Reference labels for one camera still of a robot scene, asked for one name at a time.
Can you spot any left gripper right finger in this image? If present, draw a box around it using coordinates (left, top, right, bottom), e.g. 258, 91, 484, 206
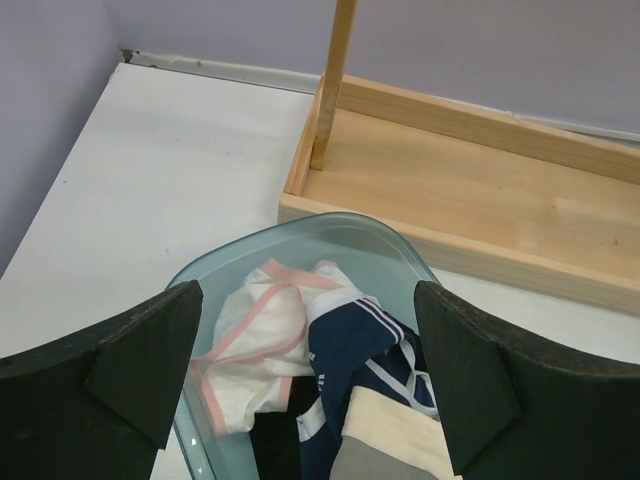
414, 281, 639, 479

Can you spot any wooden rack stand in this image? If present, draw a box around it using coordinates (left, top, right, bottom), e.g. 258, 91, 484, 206
278, 1, 639, 314

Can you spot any grey underwear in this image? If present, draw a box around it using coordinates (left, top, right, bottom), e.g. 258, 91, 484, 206
330, 387, 457, 480

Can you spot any navy blue underwear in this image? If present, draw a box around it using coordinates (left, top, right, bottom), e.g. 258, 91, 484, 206
296, 287, 438, 479

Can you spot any white pink underwear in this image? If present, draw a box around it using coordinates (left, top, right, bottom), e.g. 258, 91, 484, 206
191, 259, 363, 436

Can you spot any teal plastic basin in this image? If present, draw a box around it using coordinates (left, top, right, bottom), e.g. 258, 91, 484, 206
171, 212, 436, 479

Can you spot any black underwear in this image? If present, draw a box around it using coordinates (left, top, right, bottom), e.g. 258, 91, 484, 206
247, 339, 436, 480

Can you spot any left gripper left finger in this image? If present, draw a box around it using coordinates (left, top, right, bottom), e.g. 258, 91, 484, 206
1, 281, 203, 479

